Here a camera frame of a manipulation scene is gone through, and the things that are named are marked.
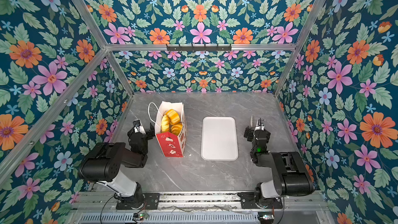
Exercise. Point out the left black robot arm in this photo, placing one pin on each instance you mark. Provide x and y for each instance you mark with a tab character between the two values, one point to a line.
102	165

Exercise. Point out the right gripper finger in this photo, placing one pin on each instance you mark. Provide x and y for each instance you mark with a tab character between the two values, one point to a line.
260	123
251	122

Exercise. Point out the left circuit board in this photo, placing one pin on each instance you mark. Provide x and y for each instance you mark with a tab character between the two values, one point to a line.
140	217

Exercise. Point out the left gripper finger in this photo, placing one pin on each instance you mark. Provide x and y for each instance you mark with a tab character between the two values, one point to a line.
136	124
141	129

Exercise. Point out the ring shaped fake bread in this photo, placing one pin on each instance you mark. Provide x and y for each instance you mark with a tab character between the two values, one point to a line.
173	117

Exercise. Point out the white rectangular tray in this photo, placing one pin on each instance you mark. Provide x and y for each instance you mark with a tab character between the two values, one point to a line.
219	139

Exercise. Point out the long ridged fake bread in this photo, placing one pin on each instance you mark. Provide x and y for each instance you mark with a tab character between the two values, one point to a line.
165	124

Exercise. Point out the red white paper bag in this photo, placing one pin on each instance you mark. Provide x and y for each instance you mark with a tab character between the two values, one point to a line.
171	145

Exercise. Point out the circuit board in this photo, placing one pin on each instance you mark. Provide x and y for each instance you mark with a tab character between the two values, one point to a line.
140	217
266	218

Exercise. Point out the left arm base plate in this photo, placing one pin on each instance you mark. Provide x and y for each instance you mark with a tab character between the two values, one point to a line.
147	201

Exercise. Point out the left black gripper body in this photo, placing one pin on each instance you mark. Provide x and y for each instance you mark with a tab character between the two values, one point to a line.
142	129

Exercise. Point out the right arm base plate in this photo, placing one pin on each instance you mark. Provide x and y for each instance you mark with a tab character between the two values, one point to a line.
252	200

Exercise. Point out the black hook rail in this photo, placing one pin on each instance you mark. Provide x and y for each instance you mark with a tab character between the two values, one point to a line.
194	48

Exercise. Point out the right circuit board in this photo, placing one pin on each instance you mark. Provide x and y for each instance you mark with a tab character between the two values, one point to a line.
266	218

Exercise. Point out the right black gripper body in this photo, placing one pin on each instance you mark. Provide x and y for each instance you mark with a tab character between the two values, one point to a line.
259	131

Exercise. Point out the fake croissant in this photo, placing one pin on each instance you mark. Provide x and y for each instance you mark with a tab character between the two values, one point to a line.
176	128

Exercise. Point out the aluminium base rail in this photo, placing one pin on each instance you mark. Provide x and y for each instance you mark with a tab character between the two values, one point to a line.
201	201

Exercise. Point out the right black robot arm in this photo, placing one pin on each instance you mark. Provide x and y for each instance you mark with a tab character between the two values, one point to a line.
290	177

